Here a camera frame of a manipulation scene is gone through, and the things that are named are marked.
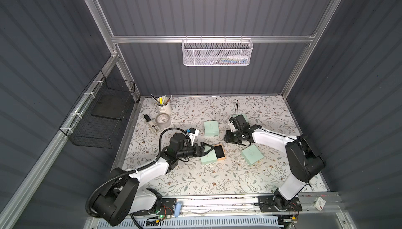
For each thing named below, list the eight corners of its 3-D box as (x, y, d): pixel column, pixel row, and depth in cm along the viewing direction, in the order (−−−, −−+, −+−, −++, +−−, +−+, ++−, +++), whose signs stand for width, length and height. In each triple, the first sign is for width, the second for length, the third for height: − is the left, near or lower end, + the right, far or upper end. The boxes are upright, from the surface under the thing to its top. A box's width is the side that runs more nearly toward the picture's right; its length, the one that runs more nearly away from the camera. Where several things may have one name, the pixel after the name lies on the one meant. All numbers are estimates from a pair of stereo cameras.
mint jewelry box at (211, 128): (204, 135, 101) (204, 132, 98) (204, 124, 107) (204, 121, 104) (218, 135, 101) (219, 132, 98) (218, 124, 107) (218, 121, 104)
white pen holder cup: (159, 117, 110) (155, 107, 102) (161, 107, 117) (158, 96, 108) (170, 117, 110) (167, 106, 101) (172, 107, 117) (169, 96, 108)
